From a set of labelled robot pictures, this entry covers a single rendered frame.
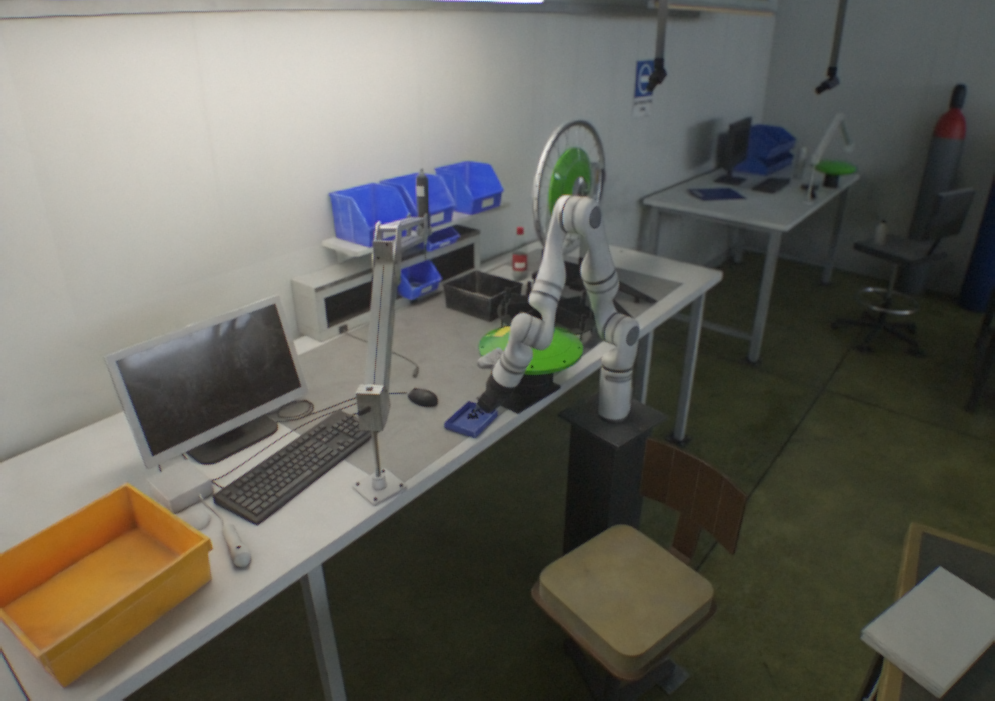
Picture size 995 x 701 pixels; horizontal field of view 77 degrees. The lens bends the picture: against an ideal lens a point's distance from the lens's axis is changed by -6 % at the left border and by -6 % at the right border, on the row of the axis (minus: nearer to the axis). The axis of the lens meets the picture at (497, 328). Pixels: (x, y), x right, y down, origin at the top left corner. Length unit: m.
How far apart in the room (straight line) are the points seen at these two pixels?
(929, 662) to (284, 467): 1.41
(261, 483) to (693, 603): 1.12
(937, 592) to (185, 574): 1.45
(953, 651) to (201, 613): 1.38
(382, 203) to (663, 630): 1.72
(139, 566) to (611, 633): 1.09
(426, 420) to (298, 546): 0.56
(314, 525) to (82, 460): 0.73
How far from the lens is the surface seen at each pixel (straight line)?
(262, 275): 2.36
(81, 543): 1.69
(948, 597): 1.52
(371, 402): 1.51
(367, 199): 2.55
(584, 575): 1.86
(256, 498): 1.67
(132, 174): 2.10
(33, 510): 1.92
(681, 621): 1.80
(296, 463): 1.76
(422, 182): 2.06
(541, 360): 1.86
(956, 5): 6.07
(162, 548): 1.65
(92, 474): 1.97
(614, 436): 1.97
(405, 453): 1.78
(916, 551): 1.63
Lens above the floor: 1.95
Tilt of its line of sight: 25 degrees down
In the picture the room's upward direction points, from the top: straight up
